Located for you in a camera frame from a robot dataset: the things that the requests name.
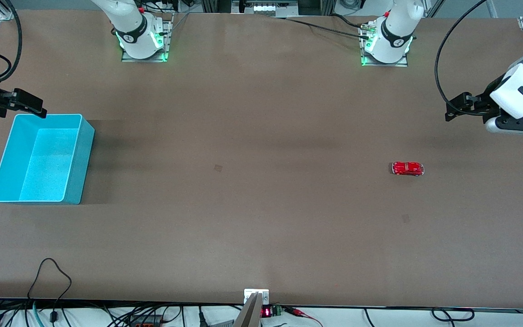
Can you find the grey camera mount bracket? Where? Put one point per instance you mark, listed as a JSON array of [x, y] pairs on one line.
[[253, 309]]

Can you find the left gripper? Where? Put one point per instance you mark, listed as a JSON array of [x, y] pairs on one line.
[[490, 91]]

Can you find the red digit display module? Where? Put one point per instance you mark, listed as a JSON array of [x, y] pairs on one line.
[[268, 311]]

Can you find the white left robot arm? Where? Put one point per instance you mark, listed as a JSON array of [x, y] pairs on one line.
[[393, 41]]

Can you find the aluminium frame rack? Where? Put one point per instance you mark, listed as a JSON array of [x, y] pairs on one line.
[[270, 6]]

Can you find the red beetle toy car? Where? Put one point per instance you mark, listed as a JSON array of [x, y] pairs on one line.
[[407, 168]]

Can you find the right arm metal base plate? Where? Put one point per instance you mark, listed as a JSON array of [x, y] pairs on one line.
[[127, 58]]

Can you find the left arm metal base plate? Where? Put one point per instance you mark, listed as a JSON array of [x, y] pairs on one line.
[[400, 63]]

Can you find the blue plastic box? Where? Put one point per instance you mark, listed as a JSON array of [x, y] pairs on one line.
[[43, 168]]

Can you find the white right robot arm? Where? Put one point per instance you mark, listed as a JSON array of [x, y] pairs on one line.
[[134, 32]]

